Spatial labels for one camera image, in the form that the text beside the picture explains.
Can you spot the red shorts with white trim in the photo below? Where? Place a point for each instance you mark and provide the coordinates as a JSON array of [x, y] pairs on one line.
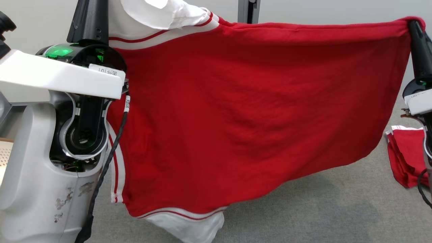
[[405, 155]]

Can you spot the red shirt with white sleeves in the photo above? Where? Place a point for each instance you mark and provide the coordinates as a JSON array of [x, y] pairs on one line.
[[236, 101]]

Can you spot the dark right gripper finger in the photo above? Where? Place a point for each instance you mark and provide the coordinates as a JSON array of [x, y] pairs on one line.
[[420, 54]]

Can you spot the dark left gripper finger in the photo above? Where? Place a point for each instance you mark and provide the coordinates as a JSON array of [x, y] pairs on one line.
[[89, 20]]

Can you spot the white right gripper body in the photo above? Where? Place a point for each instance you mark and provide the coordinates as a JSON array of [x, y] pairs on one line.
[[422, 101]]

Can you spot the beige perforated laundry basket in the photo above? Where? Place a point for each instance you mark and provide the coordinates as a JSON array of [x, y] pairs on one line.
[[5, 158]]

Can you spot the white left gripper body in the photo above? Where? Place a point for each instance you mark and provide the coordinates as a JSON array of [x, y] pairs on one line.
[[50, 74]]

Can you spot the grey partition post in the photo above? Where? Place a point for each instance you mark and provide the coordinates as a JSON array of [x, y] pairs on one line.
[[258, 3], [243, 10]]

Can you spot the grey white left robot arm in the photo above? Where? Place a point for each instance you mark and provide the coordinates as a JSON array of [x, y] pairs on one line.
[[30, 175]]

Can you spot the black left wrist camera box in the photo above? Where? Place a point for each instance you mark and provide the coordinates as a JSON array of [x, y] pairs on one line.
[[5, 27]]

